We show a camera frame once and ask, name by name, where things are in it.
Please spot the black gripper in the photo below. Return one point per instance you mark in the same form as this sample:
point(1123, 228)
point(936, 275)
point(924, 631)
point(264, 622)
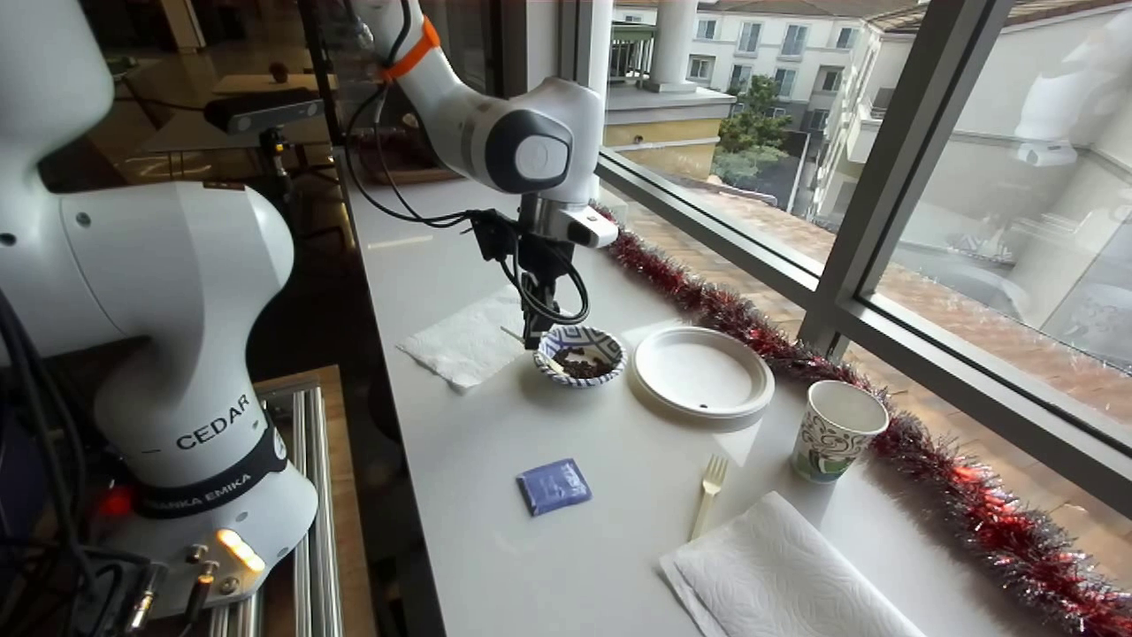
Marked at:
point(542, 257)

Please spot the white plastic spoon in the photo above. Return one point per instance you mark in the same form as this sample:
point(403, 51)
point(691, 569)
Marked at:
point(526, 312)

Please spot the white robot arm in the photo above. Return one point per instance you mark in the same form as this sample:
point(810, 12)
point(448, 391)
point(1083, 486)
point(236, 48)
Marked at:
point(185, 266)

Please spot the coffee beans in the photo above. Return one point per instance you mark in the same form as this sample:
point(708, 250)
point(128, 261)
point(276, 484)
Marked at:
point(583, 359)

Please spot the blue patterned paper bowl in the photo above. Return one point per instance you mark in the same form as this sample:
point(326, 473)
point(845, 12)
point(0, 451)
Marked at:
point(575, 333)

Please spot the white paper towel near bowl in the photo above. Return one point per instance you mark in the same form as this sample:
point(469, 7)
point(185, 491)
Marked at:
point(473, 346)

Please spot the patterned paper coffee cup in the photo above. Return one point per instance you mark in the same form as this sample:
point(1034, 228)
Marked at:
point(835, 431)

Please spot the white paper towel near cup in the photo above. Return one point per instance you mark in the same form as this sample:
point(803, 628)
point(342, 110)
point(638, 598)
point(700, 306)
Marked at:
point(771, 576)

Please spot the white paper plate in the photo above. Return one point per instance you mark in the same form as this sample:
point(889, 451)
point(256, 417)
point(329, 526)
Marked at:
point(700, 374)

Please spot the blue square packet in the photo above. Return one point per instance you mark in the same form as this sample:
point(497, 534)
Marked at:
point(552, 486)

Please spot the red silver tinsel garland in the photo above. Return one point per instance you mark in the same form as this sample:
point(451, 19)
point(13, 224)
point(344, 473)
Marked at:
point(1016, 547)

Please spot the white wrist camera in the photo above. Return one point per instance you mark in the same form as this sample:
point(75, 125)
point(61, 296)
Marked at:
point(589, 228)

